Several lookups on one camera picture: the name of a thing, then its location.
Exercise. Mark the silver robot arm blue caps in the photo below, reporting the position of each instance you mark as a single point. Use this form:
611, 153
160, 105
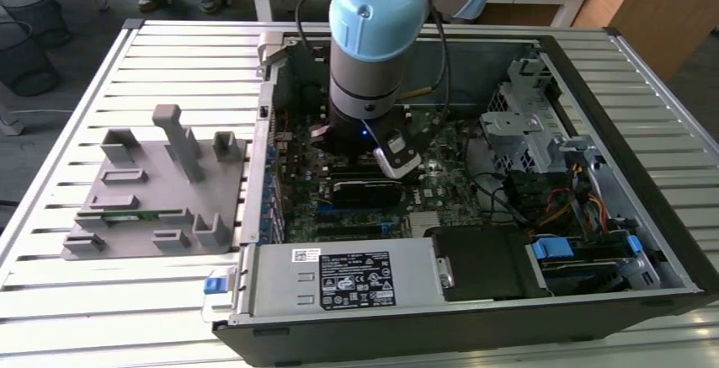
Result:
364, 81

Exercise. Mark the black graphics card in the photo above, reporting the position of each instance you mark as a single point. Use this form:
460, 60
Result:
364, 194

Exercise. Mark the copper coloured tube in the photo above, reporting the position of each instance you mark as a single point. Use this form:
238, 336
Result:
418, 91

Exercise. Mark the black expansion slot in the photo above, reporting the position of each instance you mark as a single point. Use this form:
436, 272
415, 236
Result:
348, 232

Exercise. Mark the silver finned heat sink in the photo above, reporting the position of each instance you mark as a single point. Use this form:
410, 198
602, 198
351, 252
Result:
424, 222

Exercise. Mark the green motherboard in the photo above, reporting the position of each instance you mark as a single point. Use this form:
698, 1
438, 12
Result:
450, 208

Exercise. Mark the silver perforated drive cage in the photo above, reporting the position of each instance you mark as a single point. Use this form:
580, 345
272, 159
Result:
514, 126

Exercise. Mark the grey parts rack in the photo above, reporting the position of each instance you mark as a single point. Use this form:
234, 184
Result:
163, 182

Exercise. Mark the silver power supply black label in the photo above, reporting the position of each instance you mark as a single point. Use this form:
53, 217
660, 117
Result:
280, 284

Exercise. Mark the green RAM stick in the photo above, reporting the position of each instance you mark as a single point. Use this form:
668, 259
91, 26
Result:
146, 215

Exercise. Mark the blue case latch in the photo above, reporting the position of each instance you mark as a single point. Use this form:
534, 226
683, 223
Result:
214, 286

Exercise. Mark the blue disk carrier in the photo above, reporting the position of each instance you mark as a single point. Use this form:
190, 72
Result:
552, 250

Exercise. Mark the black open PC case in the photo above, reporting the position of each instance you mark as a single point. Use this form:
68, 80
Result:
394, 342

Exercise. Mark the black disk drive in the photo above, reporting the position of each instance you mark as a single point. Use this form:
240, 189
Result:
578, 277

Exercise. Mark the blue plastic clip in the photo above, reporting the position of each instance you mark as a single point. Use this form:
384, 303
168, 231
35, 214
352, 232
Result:
632, 248

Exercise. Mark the black mesh waste bin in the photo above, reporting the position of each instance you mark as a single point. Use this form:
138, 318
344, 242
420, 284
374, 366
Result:
53, 18
28, 69

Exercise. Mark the white stand foot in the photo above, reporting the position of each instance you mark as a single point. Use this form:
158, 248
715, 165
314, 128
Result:
11, 124

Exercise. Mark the wooden cabinet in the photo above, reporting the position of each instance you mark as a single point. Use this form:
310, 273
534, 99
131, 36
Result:
663, 14

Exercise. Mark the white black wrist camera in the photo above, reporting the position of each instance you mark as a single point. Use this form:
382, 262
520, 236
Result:
400, 155

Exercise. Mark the grey case corner bracket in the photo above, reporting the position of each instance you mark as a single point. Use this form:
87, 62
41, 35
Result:
270, 52

